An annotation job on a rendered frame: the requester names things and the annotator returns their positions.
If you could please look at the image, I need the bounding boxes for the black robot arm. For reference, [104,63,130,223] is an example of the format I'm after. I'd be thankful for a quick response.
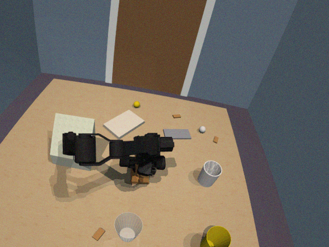
[62,132,174,177]

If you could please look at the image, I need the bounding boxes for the white ball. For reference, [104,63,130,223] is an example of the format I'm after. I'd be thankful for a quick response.
[199,126,206,133]

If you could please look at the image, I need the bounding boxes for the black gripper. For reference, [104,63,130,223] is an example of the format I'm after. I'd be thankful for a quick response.
[119,154,166,173]

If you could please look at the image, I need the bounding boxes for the yellow ball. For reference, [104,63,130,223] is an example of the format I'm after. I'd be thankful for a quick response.
[134,101,140,108]

